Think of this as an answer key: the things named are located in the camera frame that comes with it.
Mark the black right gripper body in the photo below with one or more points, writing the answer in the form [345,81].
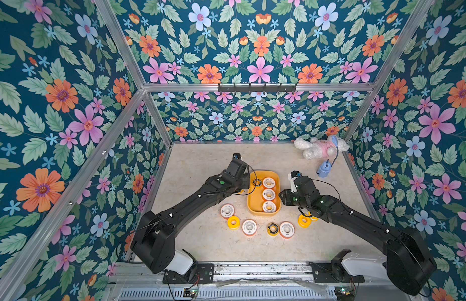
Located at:
[290,196]

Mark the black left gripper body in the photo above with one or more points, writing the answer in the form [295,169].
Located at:
[243,182]

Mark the orange white tape roll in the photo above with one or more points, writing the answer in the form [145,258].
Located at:
[249,227]
[227,211]
[268,183]
[269,207]
[287,230]
[269,195]

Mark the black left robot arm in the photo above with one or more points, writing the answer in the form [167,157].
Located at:
[154,240]

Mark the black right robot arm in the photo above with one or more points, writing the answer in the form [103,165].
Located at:
[409,263]

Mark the white plush toy pink shirt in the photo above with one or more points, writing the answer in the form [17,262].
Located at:
[321,149]

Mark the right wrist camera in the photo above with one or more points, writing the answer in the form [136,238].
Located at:
[292,177]

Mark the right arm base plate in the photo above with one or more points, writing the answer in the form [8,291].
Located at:
[333,271]

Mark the black wall hook rail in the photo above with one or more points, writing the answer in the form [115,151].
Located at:
[248,88]

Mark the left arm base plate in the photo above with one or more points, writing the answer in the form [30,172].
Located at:
[200,273]

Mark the aluminium front rail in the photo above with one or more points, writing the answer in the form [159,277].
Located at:
[254,271]

